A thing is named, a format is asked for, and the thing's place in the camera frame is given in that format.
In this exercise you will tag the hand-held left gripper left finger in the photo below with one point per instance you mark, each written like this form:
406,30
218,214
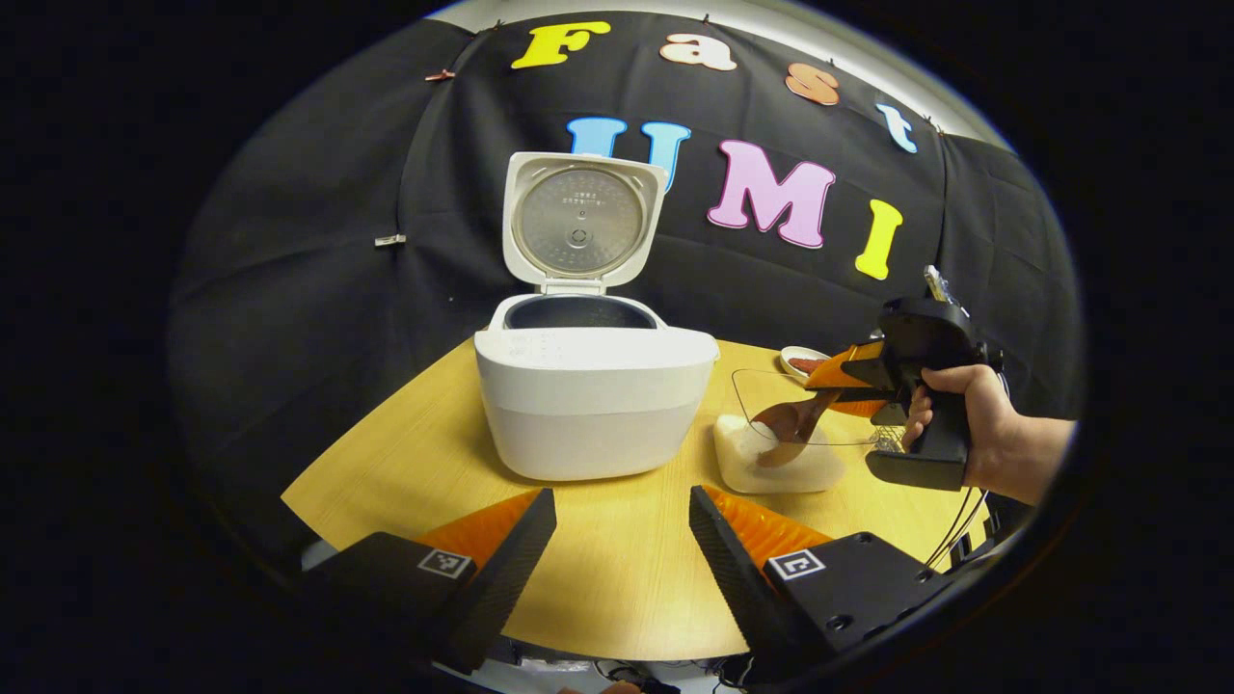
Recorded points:
501,578

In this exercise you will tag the white plate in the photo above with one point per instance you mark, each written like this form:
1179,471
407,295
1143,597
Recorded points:
792,353

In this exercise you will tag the brown wooden spoon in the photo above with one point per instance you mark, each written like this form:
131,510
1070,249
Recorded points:
791,419

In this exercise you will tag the clear rice container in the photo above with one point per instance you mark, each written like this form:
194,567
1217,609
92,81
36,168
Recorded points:
762,395

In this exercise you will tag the white rice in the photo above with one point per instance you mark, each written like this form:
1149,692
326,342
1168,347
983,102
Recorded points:
737,463

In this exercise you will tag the reddish brown sausage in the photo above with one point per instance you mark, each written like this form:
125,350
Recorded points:
805,365

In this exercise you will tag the copper backdrop clip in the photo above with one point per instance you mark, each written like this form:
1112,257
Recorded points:
440,74

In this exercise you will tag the silver backdrop clip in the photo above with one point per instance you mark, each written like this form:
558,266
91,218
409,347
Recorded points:
390,240

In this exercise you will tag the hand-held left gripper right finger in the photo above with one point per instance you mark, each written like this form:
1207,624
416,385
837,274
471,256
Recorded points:
737,578

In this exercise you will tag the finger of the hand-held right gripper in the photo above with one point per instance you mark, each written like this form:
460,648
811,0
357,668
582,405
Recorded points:
848,368
863,407

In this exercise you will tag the white rice cooker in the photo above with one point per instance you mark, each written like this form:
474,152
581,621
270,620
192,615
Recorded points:
588,405

